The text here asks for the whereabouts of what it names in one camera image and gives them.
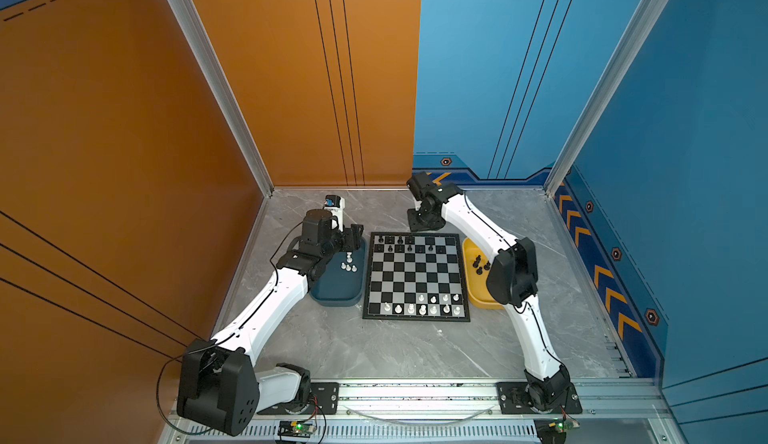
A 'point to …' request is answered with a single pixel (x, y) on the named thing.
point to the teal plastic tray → (340, 278)
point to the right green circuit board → (563, 423)
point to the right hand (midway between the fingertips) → (415, 225)
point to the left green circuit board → (296, 429)
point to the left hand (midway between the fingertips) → (354, 223)
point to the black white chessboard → (415, 276)
